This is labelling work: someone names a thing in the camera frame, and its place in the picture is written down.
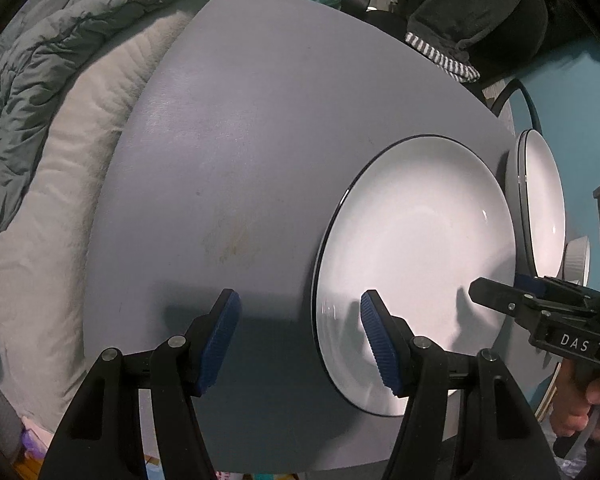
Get grey quilted blanket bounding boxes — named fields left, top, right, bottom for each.
left=0, top=0, right=176, bottom=234

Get white fleece blanket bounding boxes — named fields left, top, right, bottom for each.
left=0, top=0, right=196, bottom=431

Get right hand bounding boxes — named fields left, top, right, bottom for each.
left=550, top=359, right=600, bottom=442

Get white ribbed bowl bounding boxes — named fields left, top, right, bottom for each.
left=562, top=236, right=591, bottom=286

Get white plate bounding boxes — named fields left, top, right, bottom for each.
left=504, top=130, right=536, bottom=276
left=524, top=129, right=566, bottom=278
left=312, top=136, right=516, bottom=416

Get dark clothes on chair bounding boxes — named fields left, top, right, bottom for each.
left=398, top=0, right=548, bottom=84

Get white plate top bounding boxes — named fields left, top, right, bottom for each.
left=524, top=129, right=566, bottom=278

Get black office chair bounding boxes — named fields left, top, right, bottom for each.
left=341, top=0, right=548, bottom=115

